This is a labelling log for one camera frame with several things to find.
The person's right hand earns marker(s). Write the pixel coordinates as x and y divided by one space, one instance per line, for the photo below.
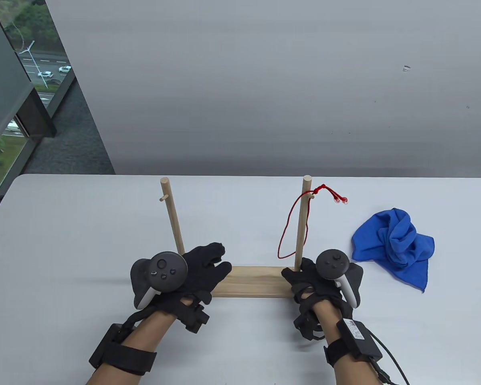
304 280

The person's left hand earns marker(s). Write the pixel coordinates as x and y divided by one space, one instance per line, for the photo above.
200 268

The wooden rack with posts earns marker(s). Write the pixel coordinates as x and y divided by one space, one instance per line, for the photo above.
256 280

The blue towel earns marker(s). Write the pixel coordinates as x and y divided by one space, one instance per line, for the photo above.
393 240

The person's left forearm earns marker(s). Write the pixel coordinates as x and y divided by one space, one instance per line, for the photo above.
144 337

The person's right forearm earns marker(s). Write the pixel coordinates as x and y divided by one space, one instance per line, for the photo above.
344 373

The dark grey right hand controller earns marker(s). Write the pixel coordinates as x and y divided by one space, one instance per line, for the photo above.
332 262

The dark grey hand controller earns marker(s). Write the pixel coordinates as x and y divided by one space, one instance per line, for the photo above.
332 262
164 272

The dark grey left hand controller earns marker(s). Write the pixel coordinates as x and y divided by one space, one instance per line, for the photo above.
164 272

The grey window frame post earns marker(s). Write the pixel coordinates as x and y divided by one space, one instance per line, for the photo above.
4 80

